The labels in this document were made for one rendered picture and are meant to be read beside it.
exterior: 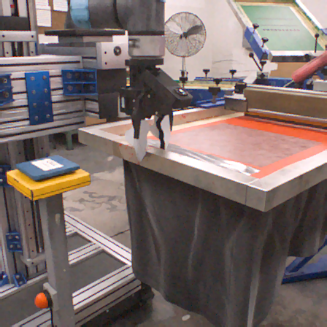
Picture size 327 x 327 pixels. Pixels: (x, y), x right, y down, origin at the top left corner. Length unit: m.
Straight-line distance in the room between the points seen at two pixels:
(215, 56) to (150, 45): 6.02
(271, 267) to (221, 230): 0.16
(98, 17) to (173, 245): 0.57
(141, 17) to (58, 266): 0.56
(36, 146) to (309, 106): 0.99
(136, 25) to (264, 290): 0.66
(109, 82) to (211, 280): 0.79
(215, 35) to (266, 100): 5.52
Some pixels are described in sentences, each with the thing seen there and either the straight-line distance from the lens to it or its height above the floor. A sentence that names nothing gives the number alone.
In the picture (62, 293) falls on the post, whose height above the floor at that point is 0.66.
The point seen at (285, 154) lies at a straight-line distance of 0.92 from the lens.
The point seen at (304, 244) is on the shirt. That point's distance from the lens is 1.03.
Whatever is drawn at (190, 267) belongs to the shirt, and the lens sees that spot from 0.94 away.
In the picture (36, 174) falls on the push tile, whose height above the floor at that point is 0.97.
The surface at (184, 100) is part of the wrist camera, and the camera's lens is 0.69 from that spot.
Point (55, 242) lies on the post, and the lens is 0.84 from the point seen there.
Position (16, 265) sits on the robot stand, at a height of 0.31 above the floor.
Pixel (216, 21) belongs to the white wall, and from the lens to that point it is 6.76.
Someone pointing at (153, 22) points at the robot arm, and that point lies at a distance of 0.73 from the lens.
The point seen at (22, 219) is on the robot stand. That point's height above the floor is 0.55.
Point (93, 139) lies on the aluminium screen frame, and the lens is 0.94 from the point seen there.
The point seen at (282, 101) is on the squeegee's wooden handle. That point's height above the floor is 1.03.
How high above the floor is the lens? 1.21
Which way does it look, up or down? 18 degrees down
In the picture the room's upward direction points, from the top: straight up
